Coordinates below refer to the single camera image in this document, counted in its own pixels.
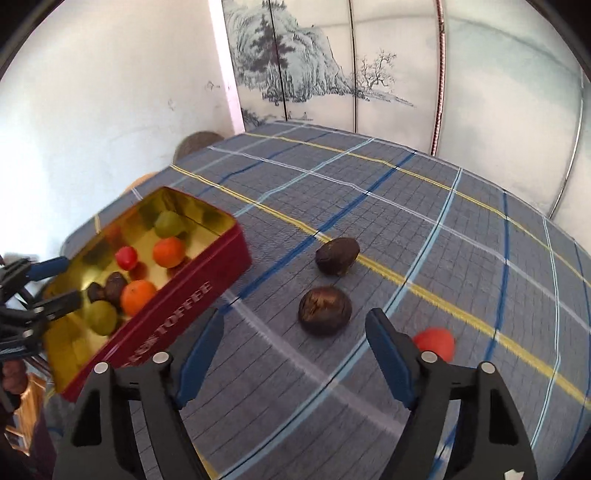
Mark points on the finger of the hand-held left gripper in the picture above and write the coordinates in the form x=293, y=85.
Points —
x=46, y=268
x=60, y=303

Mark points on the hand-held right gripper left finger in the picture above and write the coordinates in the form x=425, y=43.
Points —
x=198, y=364

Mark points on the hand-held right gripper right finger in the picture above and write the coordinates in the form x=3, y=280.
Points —
x=392, y=364

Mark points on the large green persimmon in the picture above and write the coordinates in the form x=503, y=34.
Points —
x=102, y=317

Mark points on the dark brown passion fruit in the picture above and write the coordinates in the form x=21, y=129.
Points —
x=324, y=310
x=337, y=256
x=115, y=286

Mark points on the gold tin box red outside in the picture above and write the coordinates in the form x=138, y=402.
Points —
x=184, y=304

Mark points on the orange mandarin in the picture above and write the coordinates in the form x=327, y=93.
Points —
x=137, y=295
x=168, y=251

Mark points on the red tomato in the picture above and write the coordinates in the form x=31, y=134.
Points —
x=436, y=341
x=126, y=257

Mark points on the small green persimmon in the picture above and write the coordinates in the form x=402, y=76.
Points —
x=168, y=224

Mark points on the wooden furniture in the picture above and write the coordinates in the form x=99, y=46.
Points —
x=27, y=408

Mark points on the orange round stool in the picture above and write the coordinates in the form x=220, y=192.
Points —
x=138, y=182

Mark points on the blue checked tablecloth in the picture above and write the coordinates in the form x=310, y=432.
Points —
x=369, y=207

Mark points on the landscape painted folding screen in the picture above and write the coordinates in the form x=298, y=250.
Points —
x=485, y=69

